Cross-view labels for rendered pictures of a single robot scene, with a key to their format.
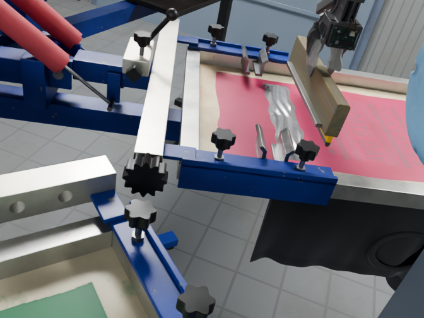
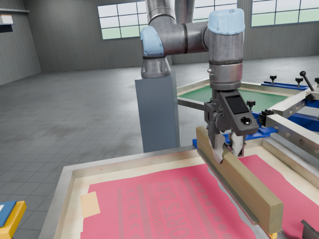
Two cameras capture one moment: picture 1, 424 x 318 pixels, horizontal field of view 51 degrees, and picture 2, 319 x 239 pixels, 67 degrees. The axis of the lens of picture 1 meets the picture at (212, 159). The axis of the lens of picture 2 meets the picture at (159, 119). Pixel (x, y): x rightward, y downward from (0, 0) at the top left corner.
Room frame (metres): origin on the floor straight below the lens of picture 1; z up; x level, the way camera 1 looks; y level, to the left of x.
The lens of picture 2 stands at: (1.52, -0.37, 1.42)
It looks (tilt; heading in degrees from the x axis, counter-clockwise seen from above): 21 degrees down; 179
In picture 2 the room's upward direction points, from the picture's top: 5 degrees counter-clockwise
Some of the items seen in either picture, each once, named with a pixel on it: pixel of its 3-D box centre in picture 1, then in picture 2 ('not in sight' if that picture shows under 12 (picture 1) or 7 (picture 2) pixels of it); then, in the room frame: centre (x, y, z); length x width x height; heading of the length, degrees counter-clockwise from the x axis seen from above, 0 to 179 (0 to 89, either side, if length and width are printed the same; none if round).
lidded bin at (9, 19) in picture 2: not in sight; (2, 19); (-7.21, -5.12, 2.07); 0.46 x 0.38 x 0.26; 168
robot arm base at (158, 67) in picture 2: not in sight; (155, 64); (0.32, -0.36, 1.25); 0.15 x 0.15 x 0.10
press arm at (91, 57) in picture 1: (113, 69); not in sight; (0.92, 0.27, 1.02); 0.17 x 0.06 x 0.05; 98
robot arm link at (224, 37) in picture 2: not in sight; (225, 36); (0.96, -0.20, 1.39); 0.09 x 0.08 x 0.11; 2
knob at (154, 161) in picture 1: (146, 170); (268, 119); (0.58, 0.11, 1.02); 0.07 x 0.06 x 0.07; 98
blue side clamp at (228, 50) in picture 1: (238, 58); not in sight; (1.24, -0.01, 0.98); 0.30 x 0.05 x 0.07; 98
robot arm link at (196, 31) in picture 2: not in sight; (206, 36); (0.87, -0.22, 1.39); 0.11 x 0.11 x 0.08; 2
